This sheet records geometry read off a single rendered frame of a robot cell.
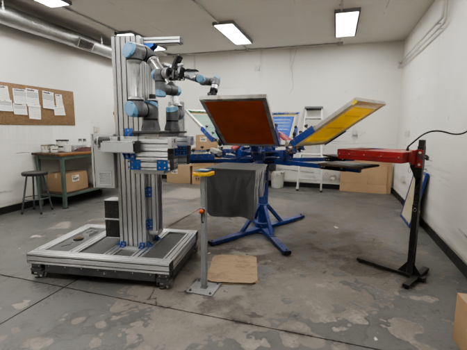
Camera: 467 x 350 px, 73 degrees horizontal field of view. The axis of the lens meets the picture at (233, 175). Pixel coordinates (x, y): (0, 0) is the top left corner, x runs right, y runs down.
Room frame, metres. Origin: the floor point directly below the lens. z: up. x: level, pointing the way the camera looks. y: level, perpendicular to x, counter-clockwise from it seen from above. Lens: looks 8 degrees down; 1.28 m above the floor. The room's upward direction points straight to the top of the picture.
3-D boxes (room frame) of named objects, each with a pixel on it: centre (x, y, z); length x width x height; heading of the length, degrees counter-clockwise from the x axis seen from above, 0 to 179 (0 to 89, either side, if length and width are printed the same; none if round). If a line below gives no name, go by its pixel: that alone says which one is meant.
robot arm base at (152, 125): (2.57, 0.66, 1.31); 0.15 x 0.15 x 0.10
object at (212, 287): (2.42, 0.23, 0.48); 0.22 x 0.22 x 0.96; 72
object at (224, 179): (2.65, 0.03, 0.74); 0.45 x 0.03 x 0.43; 72
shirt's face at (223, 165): (2.87, -0.04, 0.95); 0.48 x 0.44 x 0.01; 162
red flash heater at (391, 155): (2.88, -1.33, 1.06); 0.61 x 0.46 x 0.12; 42
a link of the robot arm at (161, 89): (2.32, 0.51, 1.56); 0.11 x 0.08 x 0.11; 145
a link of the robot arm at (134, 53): (2.46, 0.74, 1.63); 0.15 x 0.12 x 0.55; 145
